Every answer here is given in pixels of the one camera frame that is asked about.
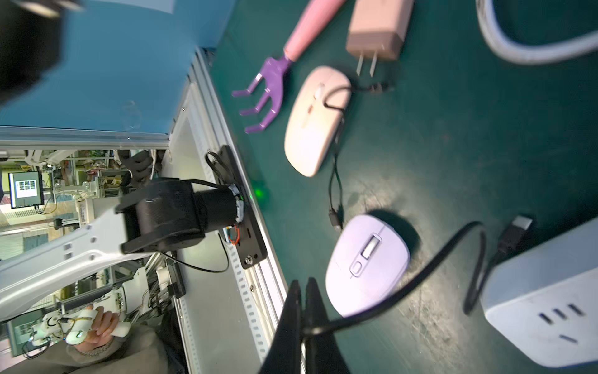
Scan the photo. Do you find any beige pink wireless mouse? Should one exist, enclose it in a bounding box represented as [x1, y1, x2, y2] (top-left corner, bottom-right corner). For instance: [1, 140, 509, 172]
[284, 66, 351, 178]

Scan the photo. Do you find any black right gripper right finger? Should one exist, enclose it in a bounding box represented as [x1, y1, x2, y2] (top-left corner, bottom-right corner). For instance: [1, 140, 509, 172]
[303, 277, 350, 373]

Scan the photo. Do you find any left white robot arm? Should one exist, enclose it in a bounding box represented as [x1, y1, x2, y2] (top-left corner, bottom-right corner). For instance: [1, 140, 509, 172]
[1, 178, 245, 321]

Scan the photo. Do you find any white power strip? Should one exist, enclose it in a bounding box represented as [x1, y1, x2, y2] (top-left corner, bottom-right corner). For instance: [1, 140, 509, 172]
[481, 220, 597, 368]

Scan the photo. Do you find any pink charger adapter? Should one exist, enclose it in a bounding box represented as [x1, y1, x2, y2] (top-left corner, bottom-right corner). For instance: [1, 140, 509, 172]
[346, 0, 414, 76]

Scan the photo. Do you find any purple wireless mouse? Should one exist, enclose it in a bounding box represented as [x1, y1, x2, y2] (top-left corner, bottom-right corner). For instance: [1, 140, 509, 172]
[325, 214, 411, 317]

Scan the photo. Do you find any black thin charging cable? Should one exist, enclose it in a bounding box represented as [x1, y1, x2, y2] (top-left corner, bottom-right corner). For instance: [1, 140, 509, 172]
[321, 81, 393, 233]

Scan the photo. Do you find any purple pink garden fork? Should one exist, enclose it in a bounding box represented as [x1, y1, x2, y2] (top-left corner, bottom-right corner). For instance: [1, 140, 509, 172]
[231, 0, 345, 134]

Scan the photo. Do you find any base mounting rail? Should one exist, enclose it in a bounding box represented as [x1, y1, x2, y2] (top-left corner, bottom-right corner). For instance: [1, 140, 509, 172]
[163, 48, 287, 373]

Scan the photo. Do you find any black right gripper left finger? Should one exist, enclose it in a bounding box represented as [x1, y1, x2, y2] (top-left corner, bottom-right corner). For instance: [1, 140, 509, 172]
[259, 280, 302, 374]

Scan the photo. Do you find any operator hand with controller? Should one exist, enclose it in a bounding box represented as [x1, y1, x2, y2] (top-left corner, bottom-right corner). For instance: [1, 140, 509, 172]
[75, 306, 120, 353]

